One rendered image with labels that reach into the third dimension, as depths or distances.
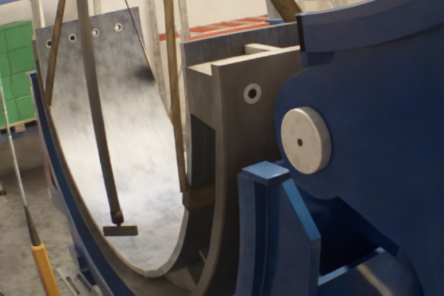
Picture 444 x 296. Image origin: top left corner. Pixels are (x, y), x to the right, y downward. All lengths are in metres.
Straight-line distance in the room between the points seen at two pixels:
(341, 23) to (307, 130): 0.25
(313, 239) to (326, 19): 0.52
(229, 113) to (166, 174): 1.88
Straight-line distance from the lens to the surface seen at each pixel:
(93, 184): 3.20
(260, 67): 1.44
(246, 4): 10.44
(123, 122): 3.45
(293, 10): 2.01
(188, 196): 1.71
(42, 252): 2.72
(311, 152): 1.20
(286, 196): 1.37
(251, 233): 1.49
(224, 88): 1.40
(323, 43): 1.08
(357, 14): 1.00
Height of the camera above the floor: 2.59
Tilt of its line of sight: 15 degrees down
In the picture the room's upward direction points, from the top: 7 degrees counter-clockwise
